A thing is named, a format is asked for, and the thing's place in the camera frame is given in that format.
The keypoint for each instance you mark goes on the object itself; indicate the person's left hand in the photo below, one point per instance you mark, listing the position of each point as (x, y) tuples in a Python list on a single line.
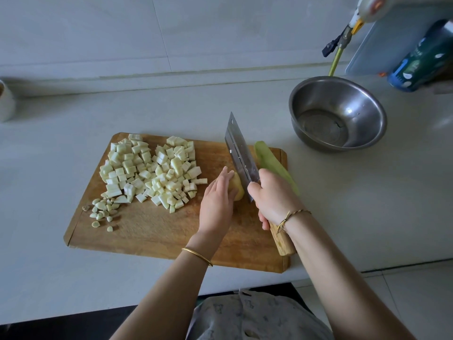
[(216, 205)]

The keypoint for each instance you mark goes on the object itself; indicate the person's right hand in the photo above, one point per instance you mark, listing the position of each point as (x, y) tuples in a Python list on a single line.
[(274, 196)]

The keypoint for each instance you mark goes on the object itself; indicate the peeled yellow potato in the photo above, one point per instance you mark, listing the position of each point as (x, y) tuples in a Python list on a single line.
[(236, 189)]

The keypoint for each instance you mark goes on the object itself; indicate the peeled green cucumber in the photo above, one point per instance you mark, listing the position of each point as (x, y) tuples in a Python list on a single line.
[(272, 159)]

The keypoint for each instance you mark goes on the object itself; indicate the pile of white diced vegetable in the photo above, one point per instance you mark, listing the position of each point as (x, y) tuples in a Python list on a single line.
[(175, 173)]

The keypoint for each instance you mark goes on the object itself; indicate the pile of garlic cloves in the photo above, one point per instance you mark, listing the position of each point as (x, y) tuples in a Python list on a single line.
[(100, 212)]

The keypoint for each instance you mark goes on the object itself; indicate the person's left forearm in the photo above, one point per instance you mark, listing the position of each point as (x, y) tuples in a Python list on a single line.
[(163, 294)]

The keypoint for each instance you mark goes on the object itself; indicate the person's right forearm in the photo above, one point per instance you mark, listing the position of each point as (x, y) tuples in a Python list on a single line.
[(347, 283)]

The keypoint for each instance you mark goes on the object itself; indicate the gold bangle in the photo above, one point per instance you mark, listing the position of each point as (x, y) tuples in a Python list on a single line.
[(197, 255)]

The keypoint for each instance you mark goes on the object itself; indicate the wooden cutting board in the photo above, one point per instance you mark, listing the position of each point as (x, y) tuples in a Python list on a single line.
[(148, 233)]

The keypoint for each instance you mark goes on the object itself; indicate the white patterned garment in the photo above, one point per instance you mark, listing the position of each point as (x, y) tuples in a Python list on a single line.
[(255, 318)]

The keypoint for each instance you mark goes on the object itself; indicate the deep stainless steel bowl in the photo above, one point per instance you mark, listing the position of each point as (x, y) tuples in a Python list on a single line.
[(361, 102)]

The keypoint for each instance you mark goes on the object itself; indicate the light blue plastic board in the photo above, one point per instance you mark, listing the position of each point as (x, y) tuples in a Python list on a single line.
[(389, 46)]

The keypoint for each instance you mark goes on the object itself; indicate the dark green bottle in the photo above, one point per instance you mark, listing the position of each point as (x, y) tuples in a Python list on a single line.
[(423, 63)]

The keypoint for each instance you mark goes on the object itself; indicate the white bowl of noodles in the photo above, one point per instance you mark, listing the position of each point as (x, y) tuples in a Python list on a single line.
[(5, 101)]

